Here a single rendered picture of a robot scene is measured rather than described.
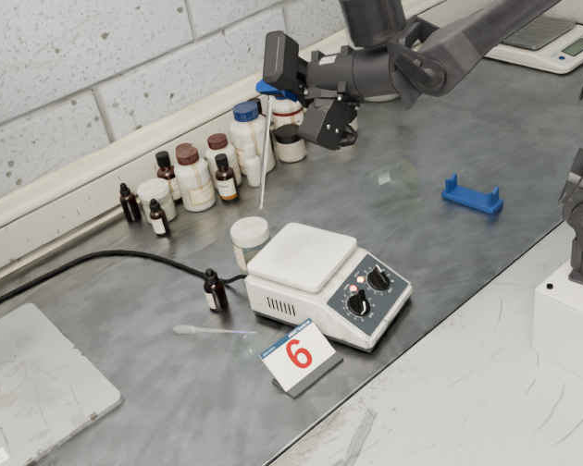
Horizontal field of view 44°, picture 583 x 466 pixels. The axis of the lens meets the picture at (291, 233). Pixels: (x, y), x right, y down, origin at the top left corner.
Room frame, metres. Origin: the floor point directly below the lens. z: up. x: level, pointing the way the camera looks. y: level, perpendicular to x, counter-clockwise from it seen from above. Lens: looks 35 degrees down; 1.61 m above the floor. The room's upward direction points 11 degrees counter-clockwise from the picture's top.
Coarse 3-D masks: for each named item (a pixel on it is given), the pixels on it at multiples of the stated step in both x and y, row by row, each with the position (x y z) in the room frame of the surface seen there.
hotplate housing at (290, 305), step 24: (384, 264) 0.80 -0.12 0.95; (264, 288) 0.79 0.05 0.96; (288, 288) 0.77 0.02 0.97; (336, 288) 0.75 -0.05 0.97; (408, 288) 0.78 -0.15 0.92; (264, 312) 0.79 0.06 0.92; (288, 312) 0.76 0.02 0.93; (312, 312) 0.74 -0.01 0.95; (336, 312) 0.72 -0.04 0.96; (336, 336) 0.72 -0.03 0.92; (360, 336) 0.69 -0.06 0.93
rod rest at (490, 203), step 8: (456, 176) 1.03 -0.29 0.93; (448, 184) 1.01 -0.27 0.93; (456, 184) 1.03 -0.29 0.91; (448, 192) 1.01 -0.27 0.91; (456, 192) 1.01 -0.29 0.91; (464, 192) 1.00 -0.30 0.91; (472, 192) 1.00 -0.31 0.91; (480, 192) 0.99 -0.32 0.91; (496, 192) 0.96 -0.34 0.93; (456, 200) 0.99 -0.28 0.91; (464, 200) 0.98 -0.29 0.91; (472, 200) 0.98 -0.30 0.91; (480, 200) 0.97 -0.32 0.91; (488, 200) 0.95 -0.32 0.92; (496, 200) 0.96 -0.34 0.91; (480, 208) 0.96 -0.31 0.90; (488, 208) 0.95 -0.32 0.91; (496, 208) 0.95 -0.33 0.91
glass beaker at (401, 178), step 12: (384, 168) 1.04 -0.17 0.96; (396, 168) 1.04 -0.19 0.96; (408, 168) 1.04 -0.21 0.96; (372, 180) 1.06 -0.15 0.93; (384, 180) 1.02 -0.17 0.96; (396, 180) 1.02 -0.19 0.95; (408, 180) 1.02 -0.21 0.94; (372, 192) 1.05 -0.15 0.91; (384, 192) 1.00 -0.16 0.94; (396, 192) 1.01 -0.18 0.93; (408, 192) 1.02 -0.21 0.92; (372, 204) 1.03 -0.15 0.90
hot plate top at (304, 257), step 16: (288, 224) 0.90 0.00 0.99; (272, 240) 0.86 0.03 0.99; (288, 240) 0.85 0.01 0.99; (304, 240) 0.85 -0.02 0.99; (320, 240) 0.84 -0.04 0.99; (336, 240) 0.83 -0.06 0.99; (352, 240) 0.83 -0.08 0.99; (256, 256) 0.83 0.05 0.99; (272, 256) 0.82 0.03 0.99; (288, 256) 0.82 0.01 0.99; (304, 256) 0.81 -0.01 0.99; (320, 256) 0.80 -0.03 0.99; (336, 256) 0.80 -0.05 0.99; (256, 272) 0.80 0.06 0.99; (272, 272) 0.79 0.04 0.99; (288, 272) 0.78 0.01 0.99; (304, 272) 0.78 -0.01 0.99; (320, 272) 0.77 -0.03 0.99; (304, 288) 0.75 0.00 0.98
